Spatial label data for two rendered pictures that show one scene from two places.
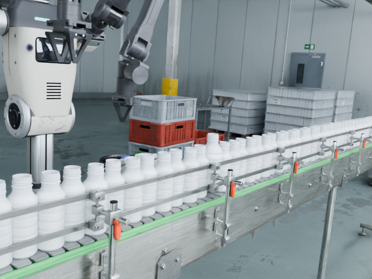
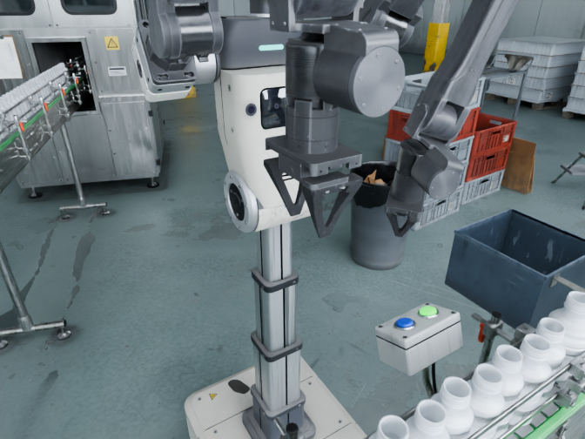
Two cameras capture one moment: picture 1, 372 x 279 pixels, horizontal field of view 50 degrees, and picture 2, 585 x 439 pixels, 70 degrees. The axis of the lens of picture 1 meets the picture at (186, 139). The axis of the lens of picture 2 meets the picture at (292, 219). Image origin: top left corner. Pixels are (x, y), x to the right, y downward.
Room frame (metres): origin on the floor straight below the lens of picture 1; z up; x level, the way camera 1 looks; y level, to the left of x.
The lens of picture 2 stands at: (0.58, 0.18, 1.63)
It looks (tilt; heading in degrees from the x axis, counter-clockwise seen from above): 28 degrees down; 20
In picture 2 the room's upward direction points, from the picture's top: straight up
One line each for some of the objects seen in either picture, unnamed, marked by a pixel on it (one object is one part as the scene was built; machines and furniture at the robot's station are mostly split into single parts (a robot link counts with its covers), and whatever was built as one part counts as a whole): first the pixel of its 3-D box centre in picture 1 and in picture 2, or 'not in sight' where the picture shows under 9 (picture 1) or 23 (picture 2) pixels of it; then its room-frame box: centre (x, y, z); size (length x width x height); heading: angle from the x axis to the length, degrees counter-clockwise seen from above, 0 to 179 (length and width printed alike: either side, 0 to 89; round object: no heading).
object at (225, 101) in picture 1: (223, 104); (515, 66); (6.76, -0.60, 0.85); 0.36 x 0.12 x 0.27; 51
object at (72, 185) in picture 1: (71, 202); not in sight; (0.85, 0.25, 1.08); 0.06 x 0.06 x 0.17
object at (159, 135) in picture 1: (163, 129); (433, 122); (3.97, 0.24, 0.78); 0.61 x 0.41 x 0.22; 148
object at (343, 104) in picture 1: (323, 113); not in sight; (9.45, -3.21, 0.59); 1.25 x 1.03 x 1.17; 142
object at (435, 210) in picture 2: not in sight; (420, 200); (3.96, 0.24, 0.11); 0.61 x 0.41 x 0.22; 147
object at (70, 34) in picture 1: (72, 44); (319, 195); (1.00, 0.29, 1.44); 0.07 x 0.07 x 0.09; 51
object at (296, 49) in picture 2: not in sight; (317, 70); (1.00, 0.30, 1.57); 0.07 x 0.06 x 0.07; 52
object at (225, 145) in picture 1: (222, 166); not in sight; (1.30, -0.13, 1.08); 0.06 x 0.06 x 0.17
